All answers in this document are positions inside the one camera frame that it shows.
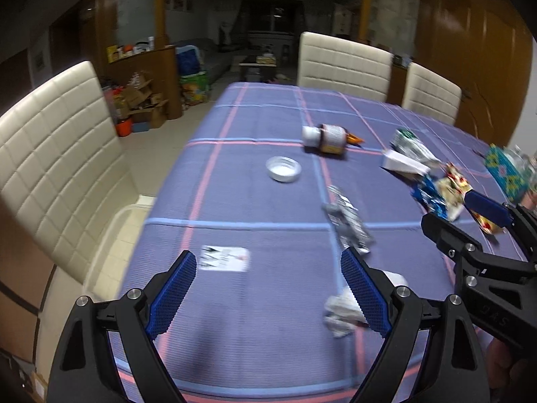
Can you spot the white paper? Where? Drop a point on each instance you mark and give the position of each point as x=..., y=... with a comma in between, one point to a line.
x=398, y=161
x=340, y=310

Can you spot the wooden door panel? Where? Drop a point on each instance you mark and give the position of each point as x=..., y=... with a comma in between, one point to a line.
x=478, y=58

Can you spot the large cream quilted chair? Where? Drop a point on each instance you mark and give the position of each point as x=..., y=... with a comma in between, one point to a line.
x=54, y=151

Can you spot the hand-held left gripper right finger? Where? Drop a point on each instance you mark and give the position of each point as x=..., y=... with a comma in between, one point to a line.
x=365, y=294

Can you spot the row of bottles on cabinet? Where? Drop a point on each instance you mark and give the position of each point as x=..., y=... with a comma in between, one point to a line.
x=130, y=49

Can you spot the blue foil wrapper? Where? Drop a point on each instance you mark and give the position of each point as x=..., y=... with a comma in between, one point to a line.
x=428, y=195

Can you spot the silver foil wrapper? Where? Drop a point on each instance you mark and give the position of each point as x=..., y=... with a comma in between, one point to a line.
x=346, y=218

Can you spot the purple plaid tablecloth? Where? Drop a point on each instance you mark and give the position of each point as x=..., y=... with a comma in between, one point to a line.
x=260, y=201

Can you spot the wooden partition cabinet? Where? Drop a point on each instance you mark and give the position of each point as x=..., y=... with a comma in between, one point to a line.
x=168, y=75

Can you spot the teal patterned tissue box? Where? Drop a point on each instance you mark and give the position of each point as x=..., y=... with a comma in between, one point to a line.
x=505, y=168

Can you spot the white round lid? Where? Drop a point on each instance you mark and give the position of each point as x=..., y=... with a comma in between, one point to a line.
x=283, y=170

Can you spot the open cardboard box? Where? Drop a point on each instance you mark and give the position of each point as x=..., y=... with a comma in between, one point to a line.
x=25, y=380

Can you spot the grey sofa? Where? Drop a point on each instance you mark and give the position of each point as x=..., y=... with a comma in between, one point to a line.
x=218, y=58

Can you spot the low coffee table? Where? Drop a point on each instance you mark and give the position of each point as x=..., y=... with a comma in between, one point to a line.
x=258, y=65

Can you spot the brown wooden wardrobe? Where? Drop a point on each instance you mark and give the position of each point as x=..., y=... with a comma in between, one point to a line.
x=21, y=285

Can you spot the wooden pillar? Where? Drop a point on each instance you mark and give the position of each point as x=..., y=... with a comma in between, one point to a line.
x=366, y=4
x=160, y=8

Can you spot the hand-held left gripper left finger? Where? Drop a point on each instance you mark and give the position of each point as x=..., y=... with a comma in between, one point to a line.
x=174, y=294

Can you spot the blue bag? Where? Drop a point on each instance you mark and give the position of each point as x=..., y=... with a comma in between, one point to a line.
x=186, y=61

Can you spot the small orange wrapper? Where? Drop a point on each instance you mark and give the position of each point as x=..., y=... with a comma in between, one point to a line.
x=355, y=137

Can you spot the colourful printed bag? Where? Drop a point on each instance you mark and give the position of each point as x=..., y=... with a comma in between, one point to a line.
x=195, y=88

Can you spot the red and gold wrapper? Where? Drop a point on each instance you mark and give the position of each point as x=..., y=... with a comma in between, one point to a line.
x=451, y=189

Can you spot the dark window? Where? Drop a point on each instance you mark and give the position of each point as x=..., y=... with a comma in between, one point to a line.
x=272, y=14

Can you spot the folded white paper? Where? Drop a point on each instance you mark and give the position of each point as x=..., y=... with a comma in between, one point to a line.
x=398, y=161

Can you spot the pile of cardboard boxes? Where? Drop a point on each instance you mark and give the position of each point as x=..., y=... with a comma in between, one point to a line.
x=140, y=96

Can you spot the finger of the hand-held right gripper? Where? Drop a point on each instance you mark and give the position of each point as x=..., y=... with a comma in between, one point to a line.
x=444, y=229
x=486, y=208

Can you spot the green and white packet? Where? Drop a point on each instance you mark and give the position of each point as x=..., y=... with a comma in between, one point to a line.
x=409, y=142

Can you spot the brown bottle with white cap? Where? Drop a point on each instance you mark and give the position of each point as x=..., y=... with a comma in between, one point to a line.
x=331, y=138

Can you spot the red bucket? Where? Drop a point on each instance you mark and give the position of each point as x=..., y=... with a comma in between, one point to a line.
x=124, y=128

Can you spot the clear plastic bottle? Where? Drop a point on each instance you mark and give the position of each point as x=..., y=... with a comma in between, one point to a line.
x=527, y=163

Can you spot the white printed card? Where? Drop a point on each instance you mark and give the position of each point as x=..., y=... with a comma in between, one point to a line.
x=226, y=258

